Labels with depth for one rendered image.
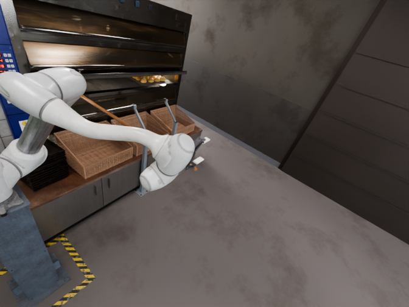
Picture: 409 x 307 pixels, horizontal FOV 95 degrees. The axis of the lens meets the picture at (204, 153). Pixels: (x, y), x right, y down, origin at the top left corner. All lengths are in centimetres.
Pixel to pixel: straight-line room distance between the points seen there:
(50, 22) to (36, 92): 124
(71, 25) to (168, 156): 168
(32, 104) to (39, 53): 124
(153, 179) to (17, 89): 54
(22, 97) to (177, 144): 55
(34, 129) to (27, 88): 36
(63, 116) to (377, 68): 364
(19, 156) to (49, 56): 100
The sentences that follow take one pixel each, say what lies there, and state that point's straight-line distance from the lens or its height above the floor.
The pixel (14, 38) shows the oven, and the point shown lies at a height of 164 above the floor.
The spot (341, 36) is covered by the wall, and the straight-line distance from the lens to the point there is 380.
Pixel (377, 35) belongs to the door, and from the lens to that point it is 374.
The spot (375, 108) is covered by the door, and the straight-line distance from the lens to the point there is 377.
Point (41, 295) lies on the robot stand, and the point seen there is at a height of 1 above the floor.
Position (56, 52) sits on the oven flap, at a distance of 215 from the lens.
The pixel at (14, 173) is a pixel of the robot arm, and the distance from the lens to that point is 141.
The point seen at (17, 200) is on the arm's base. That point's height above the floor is 102.
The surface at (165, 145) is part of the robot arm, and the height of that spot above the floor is 168.
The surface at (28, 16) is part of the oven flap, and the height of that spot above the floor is 178.
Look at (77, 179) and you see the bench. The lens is 215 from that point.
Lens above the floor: 205
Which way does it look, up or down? 33 degrees down
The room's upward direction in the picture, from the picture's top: 17 degrees clockwise
